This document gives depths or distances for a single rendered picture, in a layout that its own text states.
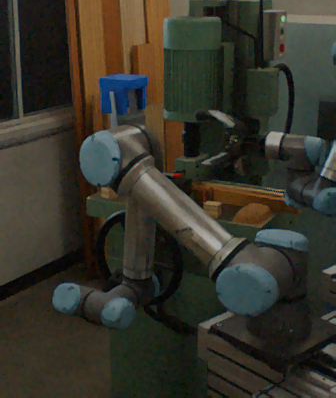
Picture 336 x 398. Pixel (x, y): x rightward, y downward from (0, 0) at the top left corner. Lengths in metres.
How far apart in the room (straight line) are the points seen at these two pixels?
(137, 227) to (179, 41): 0.66
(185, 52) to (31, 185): 1.77
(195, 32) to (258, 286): 0.95
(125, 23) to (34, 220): 1.16
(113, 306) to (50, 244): 2.24
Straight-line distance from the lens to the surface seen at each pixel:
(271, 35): 2.47
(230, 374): 1.82
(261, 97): 2.40
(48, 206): 3.92
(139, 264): 1.83
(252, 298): 1.50
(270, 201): 2.26
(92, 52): 3.80
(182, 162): 2.31
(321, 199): 1.87
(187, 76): 2.21
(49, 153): 3.86
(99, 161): 1.60
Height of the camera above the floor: 1.61
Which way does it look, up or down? 16 degrees down
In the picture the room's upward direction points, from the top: straight up
